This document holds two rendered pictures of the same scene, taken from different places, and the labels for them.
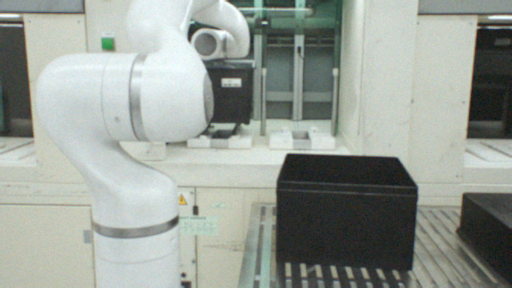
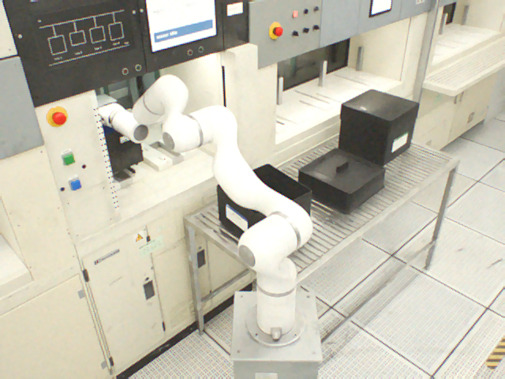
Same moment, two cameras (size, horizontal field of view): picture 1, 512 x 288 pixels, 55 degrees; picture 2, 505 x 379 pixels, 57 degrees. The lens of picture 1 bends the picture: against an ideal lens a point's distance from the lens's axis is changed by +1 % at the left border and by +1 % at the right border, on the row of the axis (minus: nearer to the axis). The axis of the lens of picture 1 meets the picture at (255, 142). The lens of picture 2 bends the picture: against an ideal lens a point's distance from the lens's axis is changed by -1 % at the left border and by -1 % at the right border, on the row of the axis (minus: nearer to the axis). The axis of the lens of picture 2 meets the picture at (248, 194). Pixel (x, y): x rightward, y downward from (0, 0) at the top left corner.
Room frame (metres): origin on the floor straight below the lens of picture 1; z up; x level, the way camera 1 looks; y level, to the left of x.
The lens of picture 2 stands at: (0.01, 0.94, 1.96)
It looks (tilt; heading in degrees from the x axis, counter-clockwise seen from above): 34 degrees down; 315
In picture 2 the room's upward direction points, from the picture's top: 1 degrees counter-clockwise
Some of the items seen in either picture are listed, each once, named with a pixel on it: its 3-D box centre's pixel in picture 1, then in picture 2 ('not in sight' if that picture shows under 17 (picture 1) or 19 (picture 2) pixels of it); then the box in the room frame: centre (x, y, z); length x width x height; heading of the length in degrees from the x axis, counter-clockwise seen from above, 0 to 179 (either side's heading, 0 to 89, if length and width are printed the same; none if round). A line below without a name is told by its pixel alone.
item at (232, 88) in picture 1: (220, 84); (105, 136); (1.65, 0.12, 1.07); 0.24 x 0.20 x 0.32; 88
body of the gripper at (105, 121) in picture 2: not in sight; (111, 114); (1.55, 0.13, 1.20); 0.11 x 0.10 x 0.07; 177
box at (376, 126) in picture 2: not in sight; (376, 126); (1.05, -1.06, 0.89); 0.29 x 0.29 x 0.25; 89
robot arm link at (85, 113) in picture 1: (110, 139); (269, 257); (0.66, 0.20, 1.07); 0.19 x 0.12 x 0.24; 87
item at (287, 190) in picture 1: (341, 204); (263, 205); (1.05, -0.19, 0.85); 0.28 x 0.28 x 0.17; 82
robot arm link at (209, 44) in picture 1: (210, 44); (132, 126); (1.40, 0.13, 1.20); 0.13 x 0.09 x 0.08; 177
